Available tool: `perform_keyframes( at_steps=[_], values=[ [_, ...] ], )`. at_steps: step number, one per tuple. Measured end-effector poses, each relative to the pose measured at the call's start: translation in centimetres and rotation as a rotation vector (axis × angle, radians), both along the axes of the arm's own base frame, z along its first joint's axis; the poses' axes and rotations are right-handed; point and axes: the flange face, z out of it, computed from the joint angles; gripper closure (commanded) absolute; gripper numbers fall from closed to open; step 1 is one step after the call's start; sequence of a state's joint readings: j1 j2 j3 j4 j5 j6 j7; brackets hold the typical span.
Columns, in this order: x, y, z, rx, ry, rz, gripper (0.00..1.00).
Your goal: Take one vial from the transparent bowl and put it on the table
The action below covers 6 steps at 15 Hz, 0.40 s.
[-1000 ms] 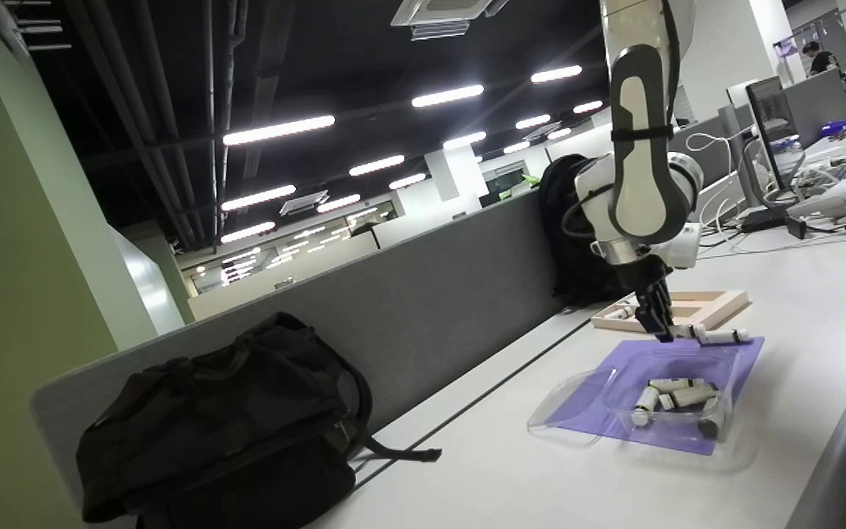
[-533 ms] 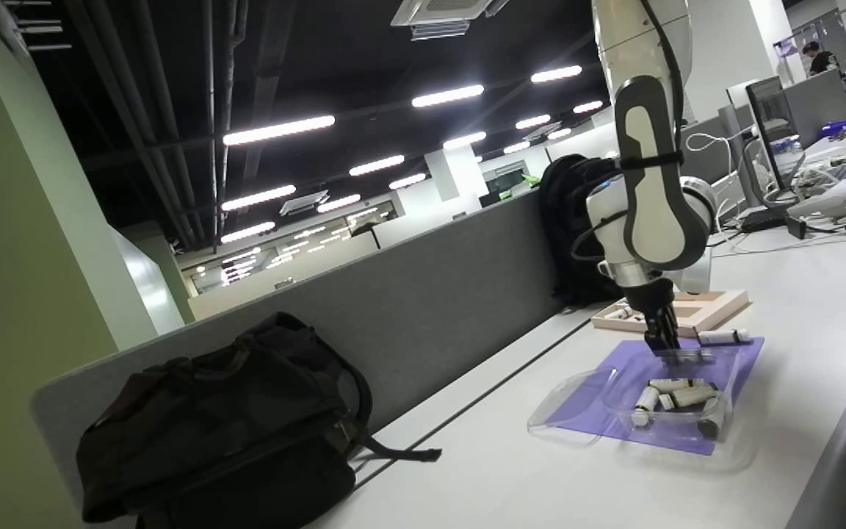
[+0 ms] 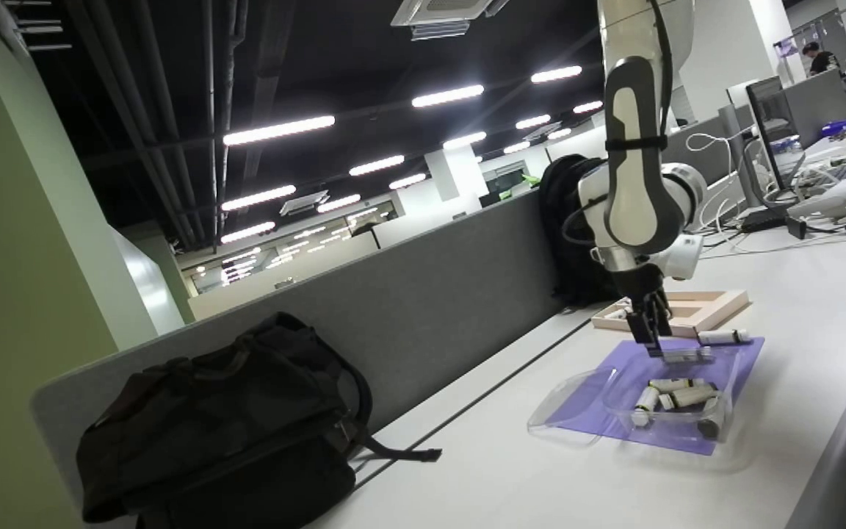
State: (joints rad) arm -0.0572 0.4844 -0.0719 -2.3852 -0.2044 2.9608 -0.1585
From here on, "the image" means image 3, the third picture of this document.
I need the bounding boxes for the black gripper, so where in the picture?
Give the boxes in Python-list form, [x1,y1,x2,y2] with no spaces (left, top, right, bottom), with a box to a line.
[616,263,677,358]

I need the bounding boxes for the white-capped labelled glass vial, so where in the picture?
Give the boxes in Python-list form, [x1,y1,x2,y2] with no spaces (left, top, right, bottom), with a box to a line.
[697,395,729,442]
[659,345,716,367]
[662,384,724,412]
[628,382,665,433]
[656,376,710,395]

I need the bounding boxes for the purple mat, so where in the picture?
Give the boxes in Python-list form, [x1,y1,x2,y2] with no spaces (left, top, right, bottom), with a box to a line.
[543,336,769,459]

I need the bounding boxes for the black backpack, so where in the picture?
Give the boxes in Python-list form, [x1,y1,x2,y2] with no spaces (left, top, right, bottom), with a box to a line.
[74,311,443,529]
[538,152,640,308]

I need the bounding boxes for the white cylindrical pieces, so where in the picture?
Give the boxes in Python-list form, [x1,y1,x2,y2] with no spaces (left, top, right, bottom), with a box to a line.
[524,355,746,471]

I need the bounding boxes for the white desktop box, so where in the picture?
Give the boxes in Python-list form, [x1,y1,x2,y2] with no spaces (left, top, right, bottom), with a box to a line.
[693,171,750,238]

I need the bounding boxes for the grey cubicle partition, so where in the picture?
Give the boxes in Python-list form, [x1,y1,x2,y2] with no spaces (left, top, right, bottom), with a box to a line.
[681,114,740,199]

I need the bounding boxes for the grey desk partition panel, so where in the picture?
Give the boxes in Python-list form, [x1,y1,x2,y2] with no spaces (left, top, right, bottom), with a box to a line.
[32,188,581,495]

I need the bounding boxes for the dark computer monitor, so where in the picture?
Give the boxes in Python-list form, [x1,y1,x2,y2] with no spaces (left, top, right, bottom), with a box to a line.
[743,74,800,204]

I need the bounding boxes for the white ceiling air unit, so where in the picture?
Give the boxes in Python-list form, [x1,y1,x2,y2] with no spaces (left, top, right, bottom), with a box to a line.
[389,0,512,44]

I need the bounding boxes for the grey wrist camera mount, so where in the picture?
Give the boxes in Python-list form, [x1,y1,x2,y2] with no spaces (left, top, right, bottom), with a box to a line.
[659,233,707,286]

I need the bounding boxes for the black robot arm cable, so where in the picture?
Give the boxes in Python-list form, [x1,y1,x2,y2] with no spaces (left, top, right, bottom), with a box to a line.
[558,174,608,267]

